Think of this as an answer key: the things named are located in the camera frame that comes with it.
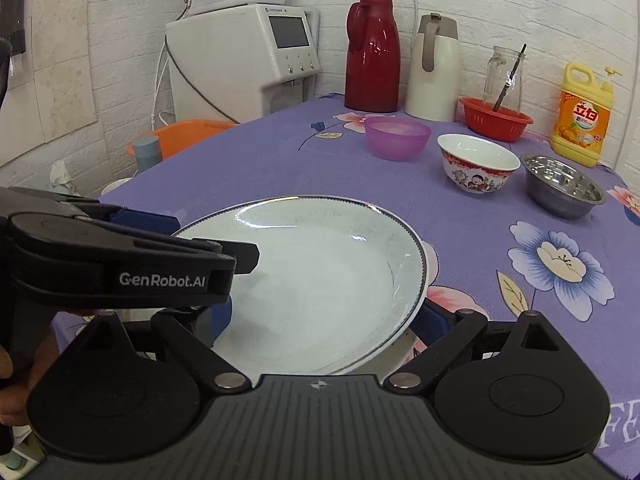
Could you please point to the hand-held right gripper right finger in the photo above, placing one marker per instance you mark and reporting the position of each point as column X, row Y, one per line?
column 435, row 325

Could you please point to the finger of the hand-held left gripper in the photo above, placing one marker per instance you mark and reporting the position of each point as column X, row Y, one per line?
column 145, row 221
column 245, row 259

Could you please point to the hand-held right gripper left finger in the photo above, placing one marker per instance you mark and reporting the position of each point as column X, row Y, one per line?
column 221, row 317

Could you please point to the grey plate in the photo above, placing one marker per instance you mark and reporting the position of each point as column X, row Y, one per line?
column 310, row 280

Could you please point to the white ceramic bowl red pattern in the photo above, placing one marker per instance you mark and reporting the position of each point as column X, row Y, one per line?
column 477, row 172

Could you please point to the stainless steel bowl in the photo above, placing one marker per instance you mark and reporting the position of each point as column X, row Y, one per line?
column 562, row 190

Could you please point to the purple plastic bowl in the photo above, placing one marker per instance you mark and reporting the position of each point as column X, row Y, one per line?
column 397, row 137

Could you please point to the person's left hand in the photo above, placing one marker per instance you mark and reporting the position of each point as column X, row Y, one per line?
column 37, row 355

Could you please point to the small white bowl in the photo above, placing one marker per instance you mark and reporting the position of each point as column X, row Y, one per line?
column 117, row 187

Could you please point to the grey-blue thermos bottle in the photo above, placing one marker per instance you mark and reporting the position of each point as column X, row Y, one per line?
column 146, row 155

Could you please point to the crumpled white tissue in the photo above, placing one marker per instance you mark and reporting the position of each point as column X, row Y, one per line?
column 64, row 177

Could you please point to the purple floral tablecloth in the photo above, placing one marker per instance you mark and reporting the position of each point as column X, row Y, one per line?
column 475, row 240

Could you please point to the orange plastic basket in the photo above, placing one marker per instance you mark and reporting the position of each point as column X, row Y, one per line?
column 195, row 135

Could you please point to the white water dispenser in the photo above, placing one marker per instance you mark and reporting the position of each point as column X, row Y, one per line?
column 225, row 60

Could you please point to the red plastic colander basket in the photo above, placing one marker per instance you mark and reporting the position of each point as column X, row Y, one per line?
column 495, row 122

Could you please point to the red thermos jug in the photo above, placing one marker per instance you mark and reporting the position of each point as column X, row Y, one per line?
column 372, row 60

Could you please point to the white thermos jug grey lid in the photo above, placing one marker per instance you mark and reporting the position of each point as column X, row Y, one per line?
column 435, row 80

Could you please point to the yellow detergent bottle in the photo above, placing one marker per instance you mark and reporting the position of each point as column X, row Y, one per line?
column 582, row 125

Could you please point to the dark hanging object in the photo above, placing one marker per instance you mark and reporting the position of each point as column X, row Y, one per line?
column 12, row 10

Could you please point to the clear glass jar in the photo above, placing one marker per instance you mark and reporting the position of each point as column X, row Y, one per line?
column 492, row 75

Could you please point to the dark stick in jar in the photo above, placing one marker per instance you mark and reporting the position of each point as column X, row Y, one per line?
column 510, row 77

